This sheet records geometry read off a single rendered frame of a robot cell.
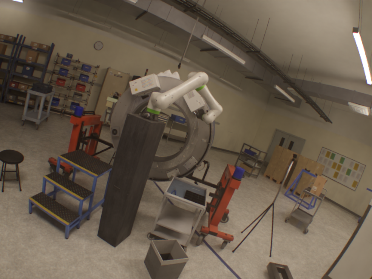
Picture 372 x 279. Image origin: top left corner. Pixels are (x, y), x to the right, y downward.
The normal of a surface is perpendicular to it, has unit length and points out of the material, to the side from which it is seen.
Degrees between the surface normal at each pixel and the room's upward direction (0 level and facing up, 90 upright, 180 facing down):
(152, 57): 90
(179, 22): 90
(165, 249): 90
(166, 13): 90
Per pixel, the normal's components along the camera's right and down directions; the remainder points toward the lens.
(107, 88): 0.51, 0.32
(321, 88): -0.79, -0.19
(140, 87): -0.11, 0.12
